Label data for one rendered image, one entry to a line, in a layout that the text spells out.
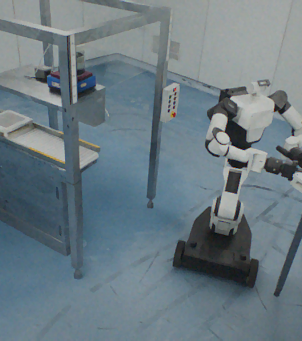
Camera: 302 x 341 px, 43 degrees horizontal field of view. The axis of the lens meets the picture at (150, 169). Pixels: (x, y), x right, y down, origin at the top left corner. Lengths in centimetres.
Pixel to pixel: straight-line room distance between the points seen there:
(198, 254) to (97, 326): 82
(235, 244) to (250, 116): 103
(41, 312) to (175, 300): 87
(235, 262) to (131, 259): 76
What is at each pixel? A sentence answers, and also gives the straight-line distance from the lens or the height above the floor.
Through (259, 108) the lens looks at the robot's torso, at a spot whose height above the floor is 123.
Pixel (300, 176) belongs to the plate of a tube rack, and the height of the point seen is 105.
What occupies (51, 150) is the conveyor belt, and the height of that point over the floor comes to 85.
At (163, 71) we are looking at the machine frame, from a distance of 281.
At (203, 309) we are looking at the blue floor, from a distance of 273.
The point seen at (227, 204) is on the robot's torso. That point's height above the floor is 64.
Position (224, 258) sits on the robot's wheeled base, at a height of 19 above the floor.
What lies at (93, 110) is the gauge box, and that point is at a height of 117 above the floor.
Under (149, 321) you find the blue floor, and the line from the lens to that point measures 263.
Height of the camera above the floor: 213
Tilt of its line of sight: 33 degrees down
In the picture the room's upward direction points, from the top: 5 degrees clockwise
